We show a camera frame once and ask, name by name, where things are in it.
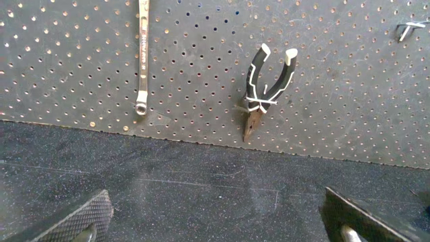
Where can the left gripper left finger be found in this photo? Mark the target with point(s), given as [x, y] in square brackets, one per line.
[87, 215]

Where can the metal hook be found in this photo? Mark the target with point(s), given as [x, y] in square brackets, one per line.
[265, 101]
[408, 27]

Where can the black and white pliers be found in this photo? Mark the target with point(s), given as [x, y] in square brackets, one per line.
[252, 77]

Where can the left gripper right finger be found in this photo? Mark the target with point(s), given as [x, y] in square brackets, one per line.
[349, 211]

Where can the black pegboard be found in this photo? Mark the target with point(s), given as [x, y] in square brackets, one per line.
[201, 50]

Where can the wrench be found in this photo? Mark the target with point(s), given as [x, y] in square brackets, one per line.
[143, 67]

